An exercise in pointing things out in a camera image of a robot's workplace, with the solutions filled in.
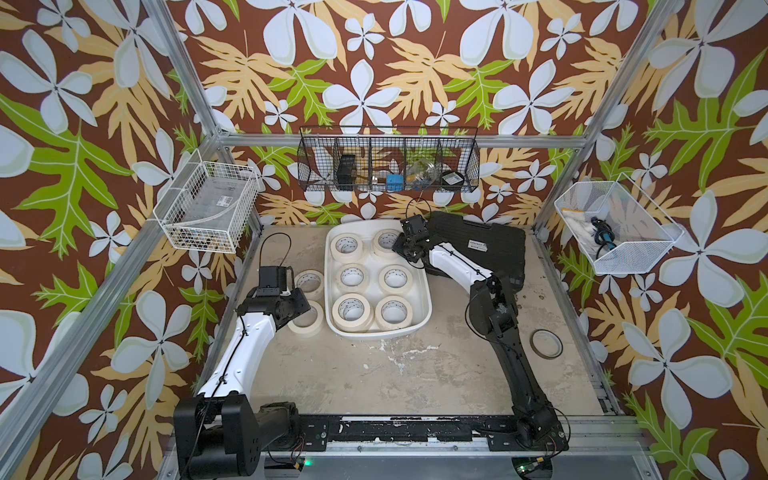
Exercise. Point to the black box in basket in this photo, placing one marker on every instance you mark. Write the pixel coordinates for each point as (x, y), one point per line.
(346, 172)

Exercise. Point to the white mesh basket right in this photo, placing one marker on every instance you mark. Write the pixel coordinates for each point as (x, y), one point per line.
(617, 225)

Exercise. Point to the masking tape roll five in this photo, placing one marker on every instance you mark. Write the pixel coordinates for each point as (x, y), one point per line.
(352, 278)

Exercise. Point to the masking tape roll four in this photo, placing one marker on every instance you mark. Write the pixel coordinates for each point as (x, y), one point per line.
(383, 243)

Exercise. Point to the blue item in basket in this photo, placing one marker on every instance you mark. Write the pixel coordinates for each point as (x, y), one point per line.
(395, 183)

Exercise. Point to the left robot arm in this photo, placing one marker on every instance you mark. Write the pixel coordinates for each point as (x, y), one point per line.
(218, 433)

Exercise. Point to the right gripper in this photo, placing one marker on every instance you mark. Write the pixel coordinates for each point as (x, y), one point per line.
(396, 246)

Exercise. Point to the black plastic tool case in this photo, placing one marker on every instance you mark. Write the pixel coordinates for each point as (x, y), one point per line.
(478, 251)

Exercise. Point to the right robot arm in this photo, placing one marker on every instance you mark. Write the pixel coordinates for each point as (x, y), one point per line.
(492, 314)

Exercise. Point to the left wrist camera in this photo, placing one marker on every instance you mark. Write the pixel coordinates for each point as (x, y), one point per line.
(273, 279)

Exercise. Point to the masking tape roll one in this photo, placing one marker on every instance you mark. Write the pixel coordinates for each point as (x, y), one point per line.
(311, 283)

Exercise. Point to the masking tape roll seven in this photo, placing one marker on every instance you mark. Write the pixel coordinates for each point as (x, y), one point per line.
(395, 280)

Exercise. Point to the masking tape roll six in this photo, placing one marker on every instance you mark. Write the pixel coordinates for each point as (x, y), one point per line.
(393, 313)

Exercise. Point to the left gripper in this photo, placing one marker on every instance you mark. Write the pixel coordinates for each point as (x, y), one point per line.
(301, 301)

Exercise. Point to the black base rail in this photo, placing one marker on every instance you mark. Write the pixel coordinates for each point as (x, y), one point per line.
(500, 433)

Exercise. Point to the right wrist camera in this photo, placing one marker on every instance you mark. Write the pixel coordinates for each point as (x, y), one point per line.
(415, 228)

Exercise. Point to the masking tape roll two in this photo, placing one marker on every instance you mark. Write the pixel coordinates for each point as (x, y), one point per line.
(347, 248)

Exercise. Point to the masking tape roll eight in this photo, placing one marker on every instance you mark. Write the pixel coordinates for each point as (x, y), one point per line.
(352, 313)

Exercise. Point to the white wire basket left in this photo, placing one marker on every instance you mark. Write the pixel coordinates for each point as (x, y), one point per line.
(208, 204)

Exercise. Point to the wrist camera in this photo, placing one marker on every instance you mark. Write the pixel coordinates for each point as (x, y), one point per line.
(273, 279)
(415, 228)

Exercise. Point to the white plastic storage box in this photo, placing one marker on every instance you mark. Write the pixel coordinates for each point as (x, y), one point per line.
(419, 296)

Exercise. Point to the masking tape roll three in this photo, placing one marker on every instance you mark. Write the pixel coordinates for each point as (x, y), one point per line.
(309, 323)

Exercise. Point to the black wire wall basket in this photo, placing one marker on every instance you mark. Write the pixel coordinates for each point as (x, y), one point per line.
(429, 158)

